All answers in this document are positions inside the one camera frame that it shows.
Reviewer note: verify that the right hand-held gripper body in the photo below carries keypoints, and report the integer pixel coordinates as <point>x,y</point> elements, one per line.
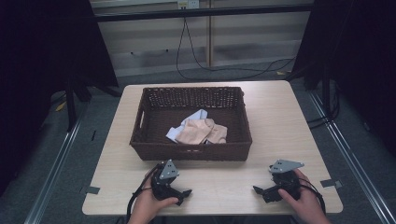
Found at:
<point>285,180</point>

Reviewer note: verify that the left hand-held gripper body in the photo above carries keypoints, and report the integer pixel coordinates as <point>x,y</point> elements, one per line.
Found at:
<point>162,186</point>

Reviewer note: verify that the beige cloth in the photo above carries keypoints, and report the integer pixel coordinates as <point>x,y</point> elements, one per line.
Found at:
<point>196,132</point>

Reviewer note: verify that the brown wicker basket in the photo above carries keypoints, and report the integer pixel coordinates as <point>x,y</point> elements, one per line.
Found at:
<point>155,124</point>

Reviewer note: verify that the light blue cloth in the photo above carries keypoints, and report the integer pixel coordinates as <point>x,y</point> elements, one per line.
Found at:
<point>194,116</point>

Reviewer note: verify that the person's left hand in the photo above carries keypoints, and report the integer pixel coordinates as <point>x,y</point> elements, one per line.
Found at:
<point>146,207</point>

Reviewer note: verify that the person's right hand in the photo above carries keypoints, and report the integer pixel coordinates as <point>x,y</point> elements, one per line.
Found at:
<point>306,202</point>

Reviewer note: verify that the grey tape strip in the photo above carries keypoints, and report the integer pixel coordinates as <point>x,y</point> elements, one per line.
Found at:
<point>91,190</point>
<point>330,183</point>

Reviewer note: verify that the black metal stand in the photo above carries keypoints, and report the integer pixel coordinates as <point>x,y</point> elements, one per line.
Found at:
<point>327,93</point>
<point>71,105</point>

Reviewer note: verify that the yellow tape piece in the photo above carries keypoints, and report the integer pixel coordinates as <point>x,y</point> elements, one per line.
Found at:
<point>61,106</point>
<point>280,73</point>

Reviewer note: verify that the dark curtain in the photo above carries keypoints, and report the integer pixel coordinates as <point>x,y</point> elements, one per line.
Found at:
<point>37,62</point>
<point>358,56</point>

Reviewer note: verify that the black horizontal bar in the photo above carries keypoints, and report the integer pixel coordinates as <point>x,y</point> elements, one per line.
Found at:
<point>202,13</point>

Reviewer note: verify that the metal floor rail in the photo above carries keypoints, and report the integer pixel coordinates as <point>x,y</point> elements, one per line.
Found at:
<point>355,168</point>
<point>51,177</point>

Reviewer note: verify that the white wall socket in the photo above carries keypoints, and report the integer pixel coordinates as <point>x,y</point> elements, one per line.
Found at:
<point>188,4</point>

